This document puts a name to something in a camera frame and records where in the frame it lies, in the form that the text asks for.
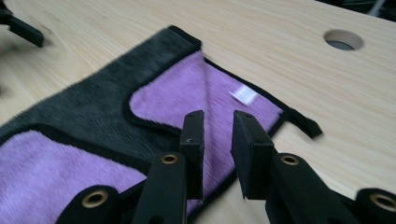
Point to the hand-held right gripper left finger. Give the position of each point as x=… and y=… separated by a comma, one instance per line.
x=193, y=149

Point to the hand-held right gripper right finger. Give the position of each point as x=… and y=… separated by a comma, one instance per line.
x=252, y=152

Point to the purple and grey towel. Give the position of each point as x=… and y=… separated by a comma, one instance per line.
x=93, y=102

